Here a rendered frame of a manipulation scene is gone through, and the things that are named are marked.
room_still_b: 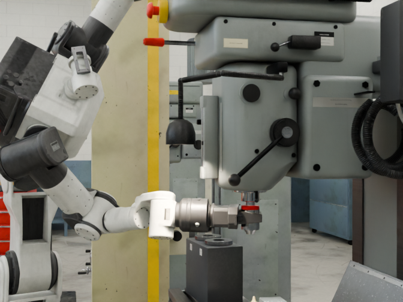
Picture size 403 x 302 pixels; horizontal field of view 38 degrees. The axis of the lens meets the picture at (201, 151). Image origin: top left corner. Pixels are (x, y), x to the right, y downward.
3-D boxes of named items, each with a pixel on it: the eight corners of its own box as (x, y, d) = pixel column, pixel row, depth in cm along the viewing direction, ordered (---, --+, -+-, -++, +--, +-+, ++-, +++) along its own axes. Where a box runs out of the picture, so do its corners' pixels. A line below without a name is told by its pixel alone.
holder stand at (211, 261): (207, 308, 181) (207, 244, 181) (185, 292, 202) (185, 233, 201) (243, 305, 185) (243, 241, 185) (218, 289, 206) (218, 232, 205)
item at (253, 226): (237, 229, 152) (237, 208, 152) (251, 227, 155) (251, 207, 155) (248, 230, 148) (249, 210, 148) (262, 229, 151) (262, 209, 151)
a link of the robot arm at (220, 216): (237, 201, 146) (189, 199, 147) (237, 239, 146) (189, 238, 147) (238, 196, 158) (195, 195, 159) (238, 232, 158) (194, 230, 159)
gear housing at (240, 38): (215, 57, 137) (215, 14, 137) (193, 70, 160) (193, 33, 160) (346, 62, 144) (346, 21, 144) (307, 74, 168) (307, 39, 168)
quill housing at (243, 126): (227, 193, 139) (227, 59, 139) (207, 187, 160) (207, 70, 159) (301, 191, 144) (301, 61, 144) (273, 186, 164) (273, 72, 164)
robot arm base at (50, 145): (12, 195, 154) (-12, 161, 149) (26, 168, 165) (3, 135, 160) (62, 176, 151) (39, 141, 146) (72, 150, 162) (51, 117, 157)
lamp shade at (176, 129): (159, 144, 142) (159, 118, 142) (185, 144, 146) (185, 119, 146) (176, 144, 136) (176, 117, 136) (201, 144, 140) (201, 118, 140)
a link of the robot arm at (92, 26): (78, 9, 182) (54, 46, 182) (86, 11, 174) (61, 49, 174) (109, 31, 188) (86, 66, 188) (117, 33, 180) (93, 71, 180)
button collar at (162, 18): (160, 20, 143) (160, -5, 143) (156, 25, 149) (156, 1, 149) (168, 20, 144) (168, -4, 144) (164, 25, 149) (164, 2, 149)
